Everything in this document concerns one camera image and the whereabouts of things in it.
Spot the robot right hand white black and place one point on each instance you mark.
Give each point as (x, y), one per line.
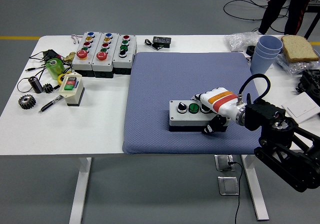
(220, 100)

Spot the grey four-button control box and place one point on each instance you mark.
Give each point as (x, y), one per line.
(185, 119)

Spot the grey five-button control box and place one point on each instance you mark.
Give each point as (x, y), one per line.
(82, 65)
(102, 65)

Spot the white printed paper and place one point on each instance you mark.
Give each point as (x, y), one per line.
(247, 57)

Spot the blue plastic cup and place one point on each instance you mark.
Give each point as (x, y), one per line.
(260, 68)
(271, 45)
(261, 52)

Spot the clear bubble wrap bag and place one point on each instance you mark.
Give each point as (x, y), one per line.
(237, 42)

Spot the silver floor socket box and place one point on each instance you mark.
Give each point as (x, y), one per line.
(221, 162)
(227, 185)

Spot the blue-grey padded mat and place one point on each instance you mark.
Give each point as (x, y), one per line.
(155, 84)

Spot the black digital meter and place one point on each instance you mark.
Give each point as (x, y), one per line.
(162, 40)

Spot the bread slice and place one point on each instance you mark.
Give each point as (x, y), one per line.
(297, 47)

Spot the white table leg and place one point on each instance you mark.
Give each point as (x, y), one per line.
(255, 189)
(80, 189)

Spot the grey box with black knob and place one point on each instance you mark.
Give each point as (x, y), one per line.
(122, 63)

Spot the person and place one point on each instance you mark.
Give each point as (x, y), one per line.
(295, 14)

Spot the black metal stand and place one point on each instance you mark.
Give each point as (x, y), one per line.
(312, 24)

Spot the brass fitting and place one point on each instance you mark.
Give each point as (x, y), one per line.
(68, 57)

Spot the yellow tape roll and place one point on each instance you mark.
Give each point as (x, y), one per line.
(60, 79)

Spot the green translucent cylinder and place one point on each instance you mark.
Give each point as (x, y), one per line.
(56, 70)

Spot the black pen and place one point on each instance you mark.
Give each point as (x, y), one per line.
(50, 104)

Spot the small black gear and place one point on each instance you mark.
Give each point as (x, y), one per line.
(47, 88)

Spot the black cylindrical capacitor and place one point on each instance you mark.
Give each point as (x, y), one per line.
(37, 85)

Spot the large steel gear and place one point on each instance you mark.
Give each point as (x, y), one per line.
(28, 103)

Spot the white wall switch plate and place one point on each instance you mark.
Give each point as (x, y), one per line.
(303, 106)

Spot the grey metal frame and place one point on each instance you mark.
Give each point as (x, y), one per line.
(316, 1)

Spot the cream start-stop switch box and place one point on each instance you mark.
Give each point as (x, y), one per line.
(72, 99)

